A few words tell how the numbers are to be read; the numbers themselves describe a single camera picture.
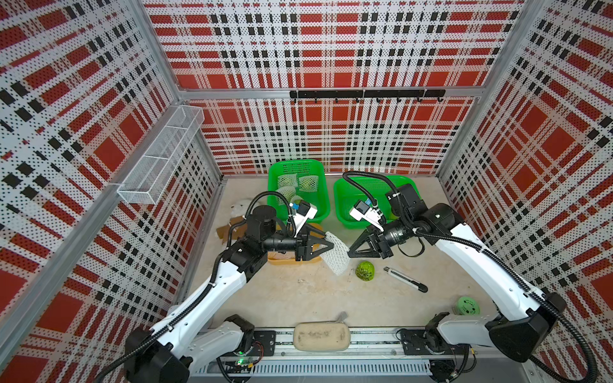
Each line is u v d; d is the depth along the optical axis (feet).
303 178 3.65
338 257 2.02
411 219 1.72
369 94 2.93
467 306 2.51
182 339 1.31
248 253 1.77
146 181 2.99
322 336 2.35
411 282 2.82
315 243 2.12
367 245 1.88
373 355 2.41
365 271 2.75
